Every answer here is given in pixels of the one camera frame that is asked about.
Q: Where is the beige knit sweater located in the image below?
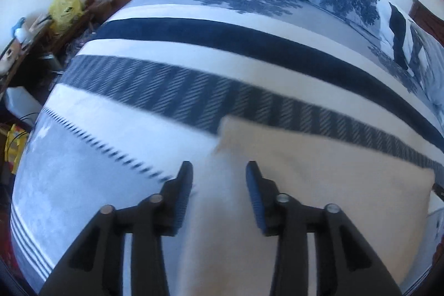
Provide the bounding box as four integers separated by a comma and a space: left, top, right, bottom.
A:
173, 116, 436, 296

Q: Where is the dark wooden headboard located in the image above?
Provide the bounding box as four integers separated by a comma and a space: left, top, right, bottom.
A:
411, 0, 444, 36

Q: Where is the small blue item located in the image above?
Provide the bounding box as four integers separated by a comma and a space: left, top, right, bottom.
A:
14, 18, 28, 40

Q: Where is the blue striped bed sheet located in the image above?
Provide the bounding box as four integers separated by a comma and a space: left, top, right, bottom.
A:
10, 0, 444, 296

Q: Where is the clear plastic jug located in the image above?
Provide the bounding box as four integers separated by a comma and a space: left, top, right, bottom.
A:
3, 88, 42, 116

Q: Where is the yellow and red toy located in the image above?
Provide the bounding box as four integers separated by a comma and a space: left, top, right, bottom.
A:
5, 124, 28, 175

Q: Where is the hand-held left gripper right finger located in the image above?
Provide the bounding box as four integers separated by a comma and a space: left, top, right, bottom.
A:
246, 160, 405, 296

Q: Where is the navy and white pillow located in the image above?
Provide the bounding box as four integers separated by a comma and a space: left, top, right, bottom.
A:
380, 2, 444, 74

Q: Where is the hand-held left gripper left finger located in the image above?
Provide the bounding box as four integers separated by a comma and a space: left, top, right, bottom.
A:
38, 160, 194, 296

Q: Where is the dark wooden side table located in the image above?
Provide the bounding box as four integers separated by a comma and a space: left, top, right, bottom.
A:
0, 0, 112, 88

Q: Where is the yellow plastic bag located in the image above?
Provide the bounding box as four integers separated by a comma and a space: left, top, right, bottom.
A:
49, 0, 84, 33

